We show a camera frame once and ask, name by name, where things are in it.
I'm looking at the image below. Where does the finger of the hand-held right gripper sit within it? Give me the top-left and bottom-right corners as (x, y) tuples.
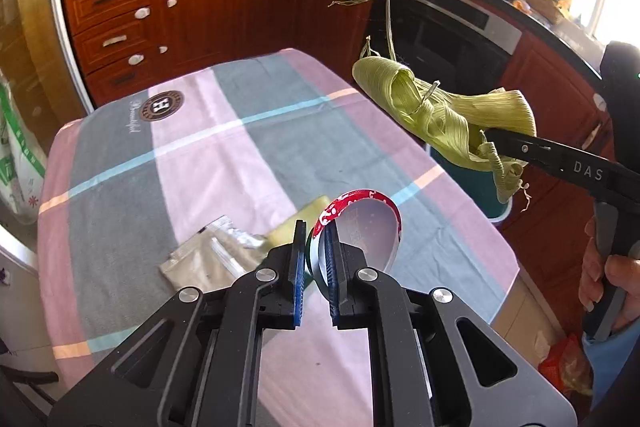
(482, 127), (564, 172)

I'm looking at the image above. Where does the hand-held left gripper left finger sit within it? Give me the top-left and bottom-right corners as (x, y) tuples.
(47, 219), (308, 427)

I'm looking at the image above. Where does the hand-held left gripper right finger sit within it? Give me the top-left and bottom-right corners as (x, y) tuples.
(323, 226), (574, 427)

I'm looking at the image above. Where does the red-rimmed paper bowl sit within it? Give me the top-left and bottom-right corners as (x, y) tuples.
(305, 188), (404, 289)

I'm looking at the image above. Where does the teal trash bin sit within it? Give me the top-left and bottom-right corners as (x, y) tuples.
(425, 142), (516, 224)

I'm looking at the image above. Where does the green corn husk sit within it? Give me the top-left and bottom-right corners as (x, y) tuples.
(325, 0), (539, 214)

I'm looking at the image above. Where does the person's right forearm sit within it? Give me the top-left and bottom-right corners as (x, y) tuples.
(582, 307), (640, 413)

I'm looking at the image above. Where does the person's right hand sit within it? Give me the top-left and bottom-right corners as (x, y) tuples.
(579, 217), (640, 310)

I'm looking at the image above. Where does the light yellow sponge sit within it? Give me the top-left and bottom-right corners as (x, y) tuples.
(264, 194), (331, 251)

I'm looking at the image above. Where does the brown wooden kitchen cabinet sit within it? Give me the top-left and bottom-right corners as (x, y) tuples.
(62, 0), (384, 108)
(500, 32), (619, 334)

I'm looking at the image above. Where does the silver foil packet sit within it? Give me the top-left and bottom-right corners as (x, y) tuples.
(159, 215), (269, 294)

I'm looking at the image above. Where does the black built-in oven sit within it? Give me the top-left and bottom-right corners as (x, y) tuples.
(367, 0), (524, 138)

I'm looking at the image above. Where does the striped pink grey tablecloth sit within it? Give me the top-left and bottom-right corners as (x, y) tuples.
(37, 48), (519, 427)

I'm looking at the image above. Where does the red plastic bag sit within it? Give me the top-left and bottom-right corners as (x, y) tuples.
(537, 334), (596, 397)

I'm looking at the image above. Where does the green printed white sack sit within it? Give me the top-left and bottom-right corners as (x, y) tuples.
(0, 72), (49, 224)

